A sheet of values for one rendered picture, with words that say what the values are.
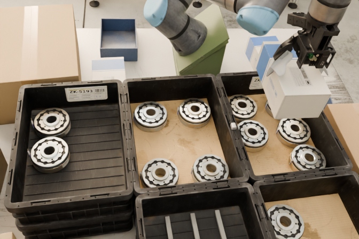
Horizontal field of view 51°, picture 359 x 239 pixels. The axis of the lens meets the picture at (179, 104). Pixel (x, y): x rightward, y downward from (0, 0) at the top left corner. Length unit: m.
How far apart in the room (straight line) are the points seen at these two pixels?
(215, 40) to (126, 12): 1.74
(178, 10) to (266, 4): 0.63
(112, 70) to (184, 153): 0.46
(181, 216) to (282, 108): 0.39
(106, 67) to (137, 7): 1.74
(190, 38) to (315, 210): 0.73
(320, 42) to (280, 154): 0.43
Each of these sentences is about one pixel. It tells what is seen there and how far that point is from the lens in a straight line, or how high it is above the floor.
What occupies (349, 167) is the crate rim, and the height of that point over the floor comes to 0.93.
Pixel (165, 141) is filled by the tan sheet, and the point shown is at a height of 0.83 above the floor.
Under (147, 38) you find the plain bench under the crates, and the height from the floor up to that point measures 0.70.
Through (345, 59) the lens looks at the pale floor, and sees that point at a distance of 3.09.
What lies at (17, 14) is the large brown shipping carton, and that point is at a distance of 1.54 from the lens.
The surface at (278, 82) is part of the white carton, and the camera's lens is 0.97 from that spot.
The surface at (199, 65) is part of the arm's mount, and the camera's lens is 1.44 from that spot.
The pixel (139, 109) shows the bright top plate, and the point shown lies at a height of 0.86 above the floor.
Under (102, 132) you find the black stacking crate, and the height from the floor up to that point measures 0.83.
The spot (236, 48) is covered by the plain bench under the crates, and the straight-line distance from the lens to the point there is 1.72.
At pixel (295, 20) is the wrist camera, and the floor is 1.25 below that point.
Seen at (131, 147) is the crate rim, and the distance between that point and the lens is 1.02.
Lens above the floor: 1.77
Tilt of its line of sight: 48 degrees down
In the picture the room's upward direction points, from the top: 8 degrees clockwise
